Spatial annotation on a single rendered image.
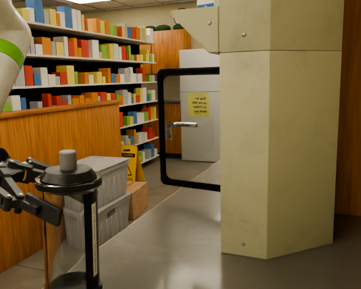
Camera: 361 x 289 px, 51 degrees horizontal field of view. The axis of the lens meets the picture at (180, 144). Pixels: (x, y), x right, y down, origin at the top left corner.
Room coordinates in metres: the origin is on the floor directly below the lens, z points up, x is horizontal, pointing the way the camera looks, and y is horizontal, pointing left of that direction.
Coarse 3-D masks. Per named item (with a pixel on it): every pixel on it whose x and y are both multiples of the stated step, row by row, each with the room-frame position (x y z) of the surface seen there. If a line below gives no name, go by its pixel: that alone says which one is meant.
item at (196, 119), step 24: (168, 96) 1.28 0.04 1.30; (192, 96) 1.23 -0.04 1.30; (216, 96) 1.19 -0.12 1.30; (168, 120) 1.28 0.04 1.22; (192, 120) 1.24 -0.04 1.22; (216, 120) 1.19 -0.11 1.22; (168, 144) 1.28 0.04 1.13; (192, 144) 1.24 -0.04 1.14; (216, 144) 1.19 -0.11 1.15; (168, 168) 1.28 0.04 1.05; (192, 168) 1.24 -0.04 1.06; (216, 168) 1.19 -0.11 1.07
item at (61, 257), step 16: (96, 176) 0.62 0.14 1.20; (80, 192) 0.57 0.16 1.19; (64, 208) 0.57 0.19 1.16; (80, 208) 0.58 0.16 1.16; (48, 224) 0.58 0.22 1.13; (64, 224) 0.57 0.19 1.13; (80, 224) 0.58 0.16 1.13; (48, 240) 0.58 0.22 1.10; (64, 240) 0.57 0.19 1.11; (80, 240) 0.58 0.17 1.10; (48, 256) 0.58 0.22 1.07; (64, 256) 0.57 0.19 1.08; (80, 256) 0.58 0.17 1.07; (48, 272) 0.58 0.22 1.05; (64, 272) 0.57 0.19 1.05; (80, 272) 0.58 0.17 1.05; (48, 288) 0.59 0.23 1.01; (64, 288) 0.57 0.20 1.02; (80, 288) 0.58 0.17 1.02
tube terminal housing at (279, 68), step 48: (240, 0) 0.84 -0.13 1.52; (288, 0) 0.83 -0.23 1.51; (336, 0) 0.88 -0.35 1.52; (240, 48) 0.84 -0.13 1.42; (288, 48) 0.84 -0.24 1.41; (336, 48) 0.89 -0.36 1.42; (240, 96) 0.84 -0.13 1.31; (288, 96) 0.84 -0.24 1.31; (336, 96) 0.89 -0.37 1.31; (240, 144) 0.84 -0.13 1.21; (288, 144) 0.84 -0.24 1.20; (336, 144) 0.89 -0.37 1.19; (240, 192) 0.84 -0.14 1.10; (288, 192) 0.84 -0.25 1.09; (240, 240) 0.84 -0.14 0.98; (288, 240) 0.84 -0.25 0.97
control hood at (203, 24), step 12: (180, 12) 0.89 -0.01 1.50; (192, 12) 0.88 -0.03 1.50; (204, 12) 0.87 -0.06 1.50; (216, 12) 0.86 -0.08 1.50; (180, 24) 0.90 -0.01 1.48; (192, 24) 0.88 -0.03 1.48; (204, 24) 0.87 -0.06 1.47; (216, 24) 0.86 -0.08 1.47; (192, 36) 0.89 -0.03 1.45; (204, 36) 0.87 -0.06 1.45; (216, 36) 0.86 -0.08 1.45; (204, 48) 0.88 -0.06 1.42; (216, 48) 0.86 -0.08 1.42
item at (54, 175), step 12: (60, 156) 0.61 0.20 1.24; (72, 156) 0.61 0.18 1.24; (48, 168) 0.62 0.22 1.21; (60, 168) 0.61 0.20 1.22; (72, 168) 0.61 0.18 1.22; (84, 168) 0.62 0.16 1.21; (48, 180) 0.58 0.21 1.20; (60, 180) 0.57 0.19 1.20; (72, 180) 0.58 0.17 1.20; (84, 180) 0.59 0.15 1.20
